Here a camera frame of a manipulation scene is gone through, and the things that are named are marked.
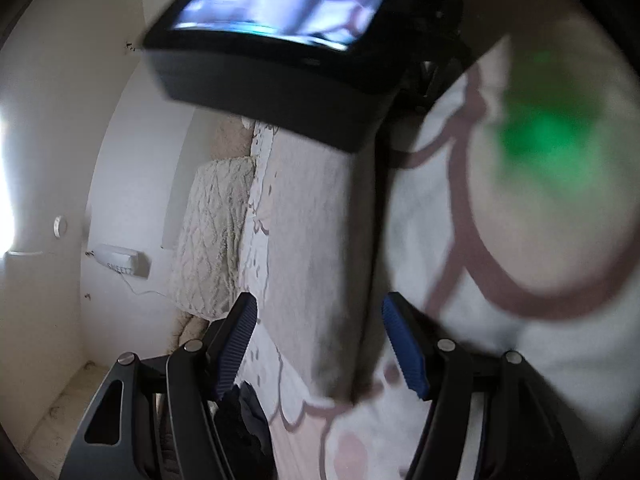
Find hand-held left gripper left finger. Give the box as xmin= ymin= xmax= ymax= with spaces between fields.
xmin=59 ymin=291 xmax=258 ymax=480

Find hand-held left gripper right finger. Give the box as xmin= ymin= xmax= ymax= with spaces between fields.
xmin=381 ymin=291 xmax=581 ymax=480

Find beige garment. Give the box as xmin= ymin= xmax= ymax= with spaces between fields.
xmin=260 ymin=125 xmax=381 ymax=403

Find black folded clothes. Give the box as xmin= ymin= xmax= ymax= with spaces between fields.
xmin=212 ymin=380 xmax=278 ymax=480

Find long beige bolster pillow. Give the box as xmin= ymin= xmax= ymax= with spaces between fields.
xmin=207 ymin=112 xmax=266 ymax=163

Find quilted cream pillow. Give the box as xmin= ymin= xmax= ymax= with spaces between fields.
xmin=167 ymin=157 xmax=256 ymax=318

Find pink and white printed blanket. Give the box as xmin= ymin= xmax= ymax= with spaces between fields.
xmin=240 ymin=15 xmax=640 ymax=480

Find thin white cable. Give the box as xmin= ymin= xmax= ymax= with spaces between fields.
xmin=122 ymin=275 xmax=173 ymax=298

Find white wall device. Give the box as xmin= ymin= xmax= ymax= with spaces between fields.
xmin=87 ymin=242 xmax=151 ymax=278

